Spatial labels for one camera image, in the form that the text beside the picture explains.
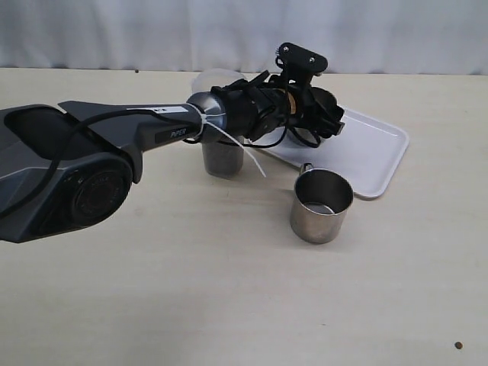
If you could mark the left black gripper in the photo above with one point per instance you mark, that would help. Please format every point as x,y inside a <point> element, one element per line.
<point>305,106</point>

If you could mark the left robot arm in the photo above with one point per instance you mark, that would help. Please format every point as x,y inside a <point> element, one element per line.
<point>70,167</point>

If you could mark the clear plastic tall container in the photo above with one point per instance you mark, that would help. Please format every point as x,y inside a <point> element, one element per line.
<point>220,160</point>

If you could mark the white plastic tray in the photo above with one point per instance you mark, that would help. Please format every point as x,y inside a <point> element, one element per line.
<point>366,153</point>

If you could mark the white curtain backdrop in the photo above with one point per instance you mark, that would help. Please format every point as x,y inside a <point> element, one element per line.
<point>392,37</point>

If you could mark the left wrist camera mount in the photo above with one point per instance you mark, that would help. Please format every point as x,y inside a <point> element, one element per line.
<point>299,64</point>

